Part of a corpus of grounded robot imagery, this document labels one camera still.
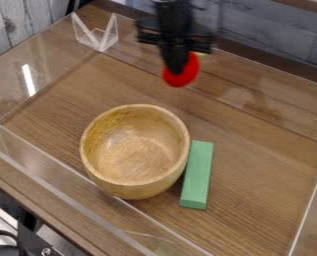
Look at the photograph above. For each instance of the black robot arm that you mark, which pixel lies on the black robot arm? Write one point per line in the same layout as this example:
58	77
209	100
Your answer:
173	11

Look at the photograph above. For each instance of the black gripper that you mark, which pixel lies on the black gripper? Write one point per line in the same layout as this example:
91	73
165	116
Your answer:
194	38

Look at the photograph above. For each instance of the black metal stand with cable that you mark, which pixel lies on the black metal stand with cable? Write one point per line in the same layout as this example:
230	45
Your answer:
29	244

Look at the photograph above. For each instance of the clear acrylic tray walls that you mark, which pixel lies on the clear acrylic tray walls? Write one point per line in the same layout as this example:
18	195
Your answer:
254	111

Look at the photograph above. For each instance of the green rectangular block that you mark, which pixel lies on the green rectangular block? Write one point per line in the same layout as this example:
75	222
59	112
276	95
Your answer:
197	175

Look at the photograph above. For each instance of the clear acrylic corner bracket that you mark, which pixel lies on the clear acrylic corner bracket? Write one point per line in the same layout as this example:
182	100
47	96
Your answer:
97	38

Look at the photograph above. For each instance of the wooden bowl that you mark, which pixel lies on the wooden bowl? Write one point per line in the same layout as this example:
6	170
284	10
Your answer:
134	150

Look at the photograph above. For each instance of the red felt fruit green leaf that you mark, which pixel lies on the red felt fruit green leaf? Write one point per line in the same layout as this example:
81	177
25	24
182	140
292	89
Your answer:
182	79

